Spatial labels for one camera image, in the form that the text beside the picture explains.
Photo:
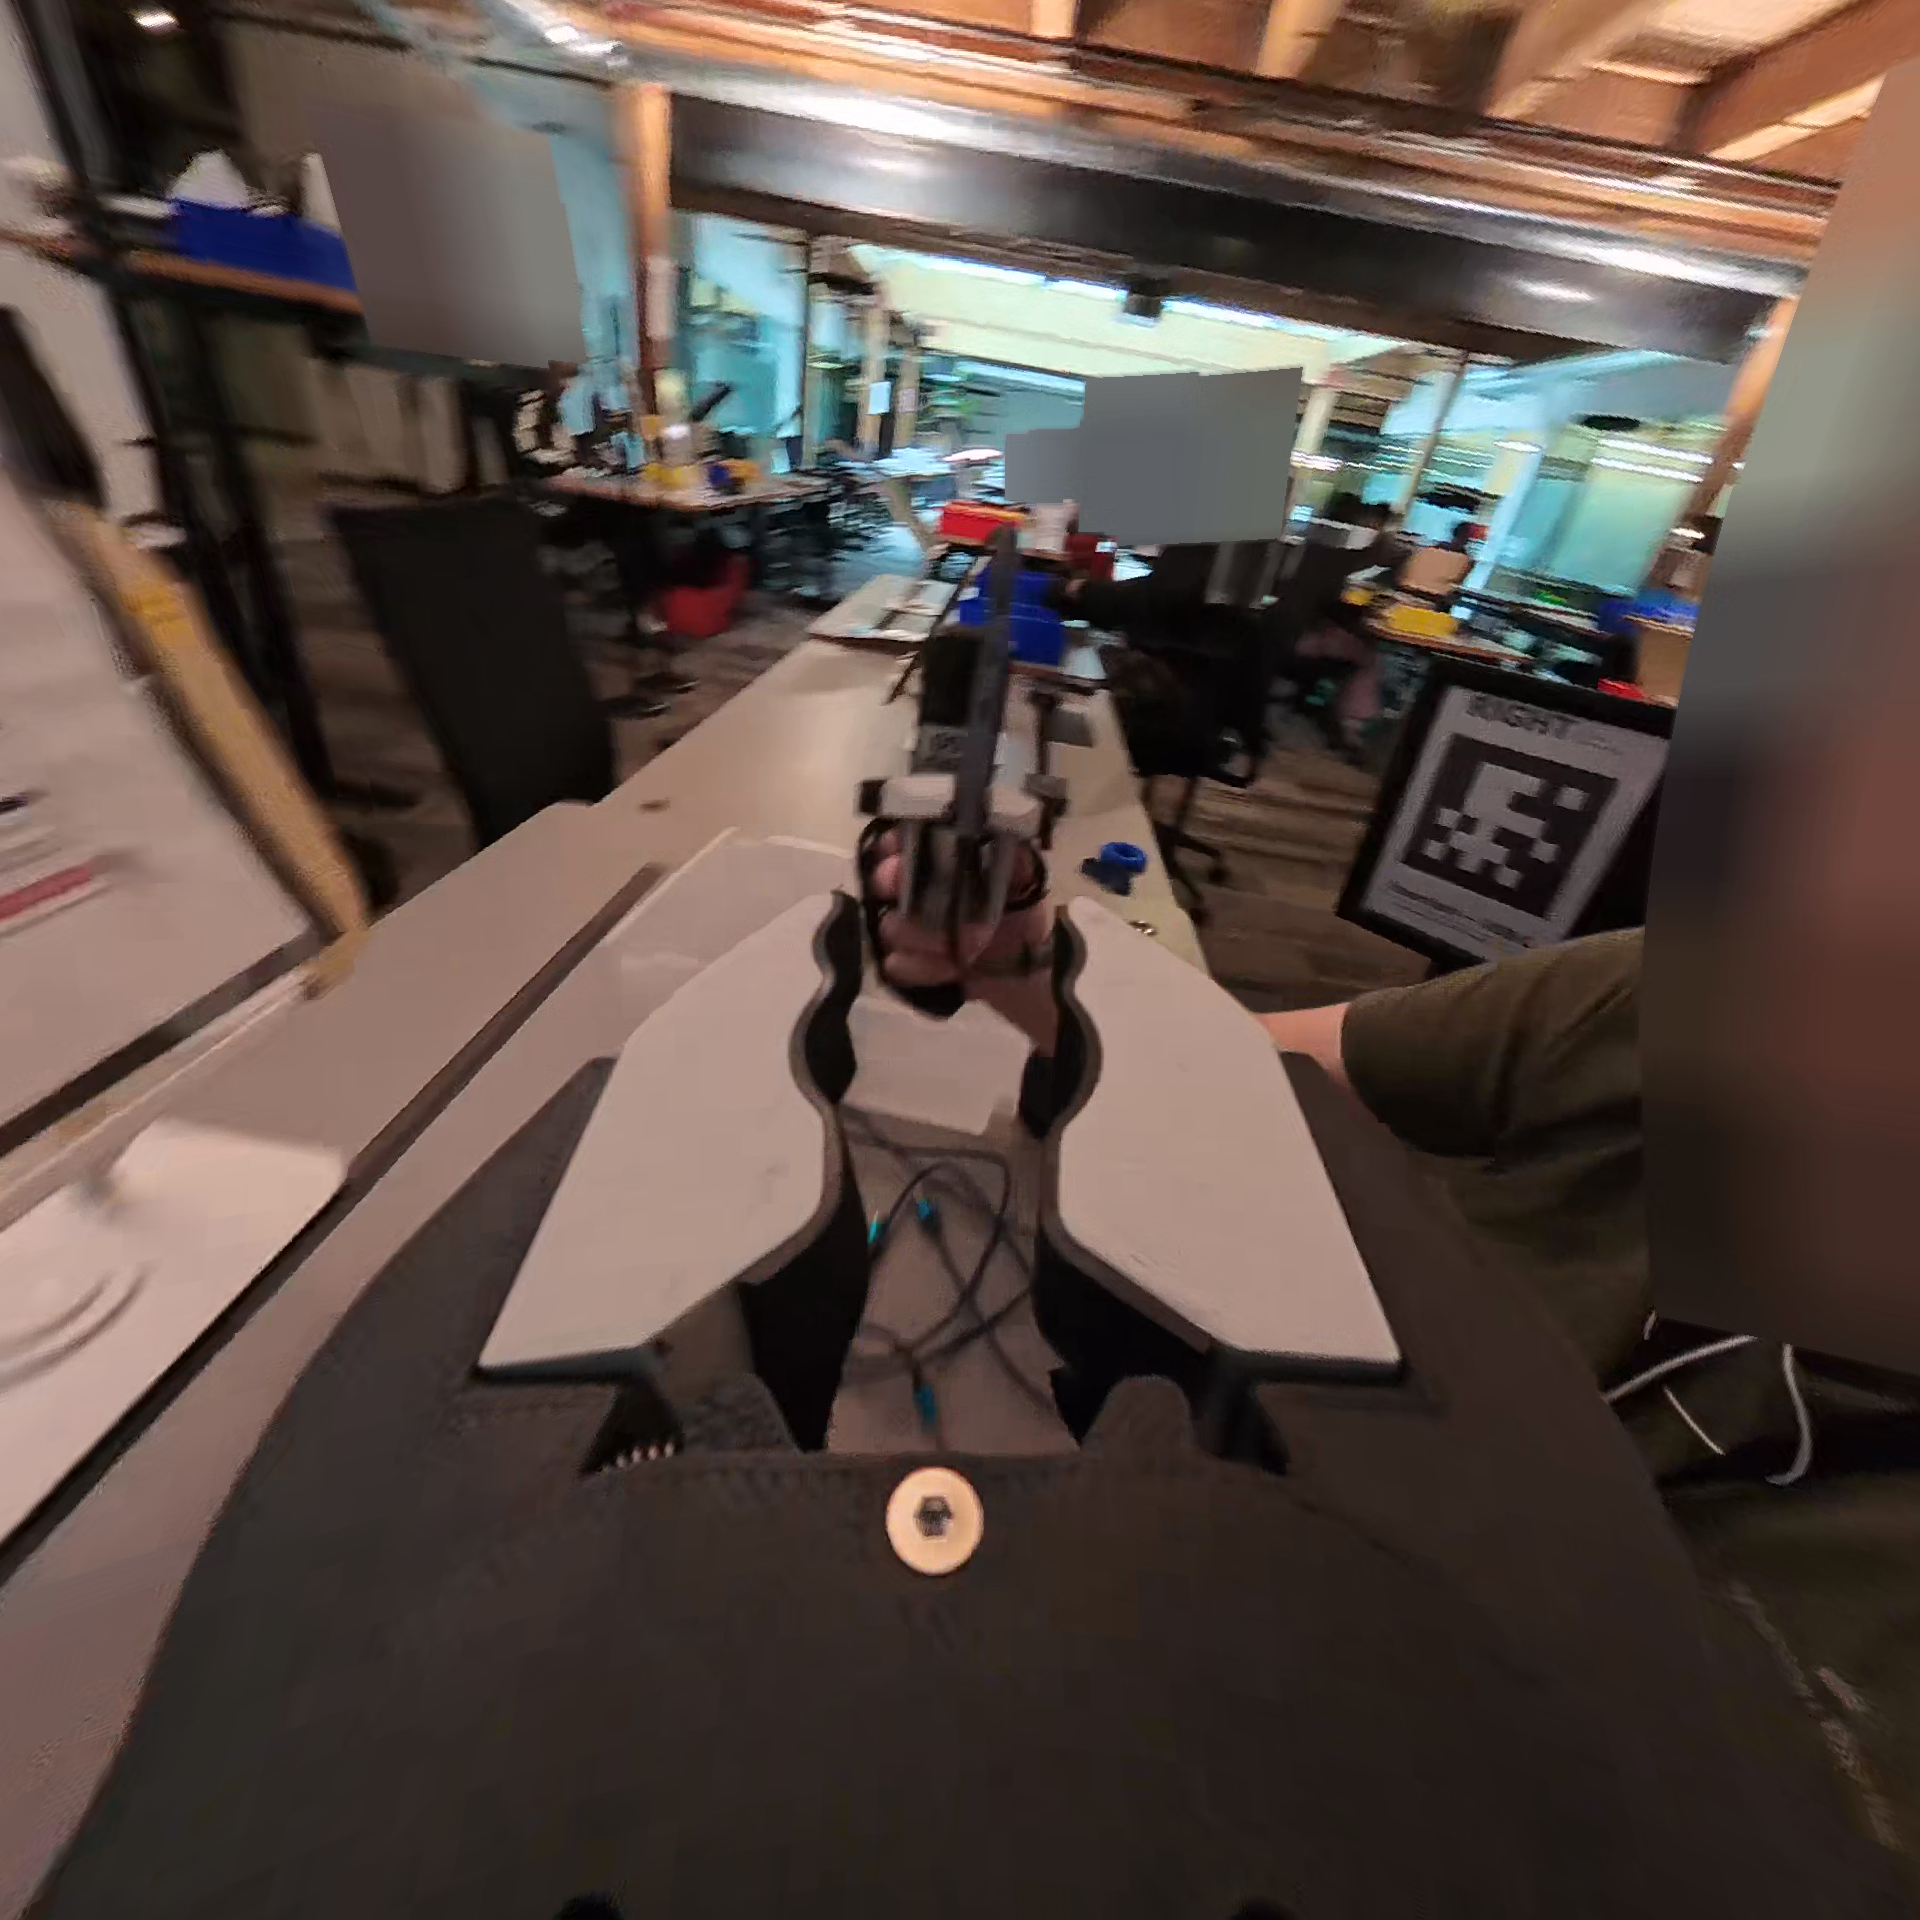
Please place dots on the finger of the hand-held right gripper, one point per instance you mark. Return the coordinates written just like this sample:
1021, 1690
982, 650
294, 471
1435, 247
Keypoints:
984, 720

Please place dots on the person's right hand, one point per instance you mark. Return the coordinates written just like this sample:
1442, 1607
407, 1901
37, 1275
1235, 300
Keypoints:
998, 968

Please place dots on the white tablet stand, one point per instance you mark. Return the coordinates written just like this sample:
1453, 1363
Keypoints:
196, 1202

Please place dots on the clear plastic bin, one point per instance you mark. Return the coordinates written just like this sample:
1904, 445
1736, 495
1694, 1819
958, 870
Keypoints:
706, 901

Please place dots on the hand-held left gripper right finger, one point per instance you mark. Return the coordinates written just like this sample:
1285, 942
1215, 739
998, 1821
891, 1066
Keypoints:
1215, 1184

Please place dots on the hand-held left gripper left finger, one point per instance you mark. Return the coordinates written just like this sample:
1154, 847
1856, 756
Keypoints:
676, 1171

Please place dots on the blue tape roll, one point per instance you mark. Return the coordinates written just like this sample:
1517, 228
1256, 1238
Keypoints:
1119, 862

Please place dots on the black office chair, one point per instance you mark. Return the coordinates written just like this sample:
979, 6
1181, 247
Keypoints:
1200, 676

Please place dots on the blue storage bin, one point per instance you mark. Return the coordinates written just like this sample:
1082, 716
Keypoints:
254, 242
1037, 629

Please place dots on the row of yellow bins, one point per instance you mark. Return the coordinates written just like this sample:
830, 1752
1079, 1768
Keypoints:
1419, 618

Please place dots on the black-framed marker sign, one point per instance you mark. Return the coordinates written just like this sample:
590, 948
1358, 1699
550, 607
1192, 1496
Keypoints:
1517, 810

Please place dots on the wooden sign board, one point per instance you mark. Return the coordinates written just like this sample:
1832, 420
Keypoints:
90, 840

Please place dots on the red floor bin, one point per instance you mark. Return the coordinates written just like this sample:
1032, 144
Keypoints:
706, 600

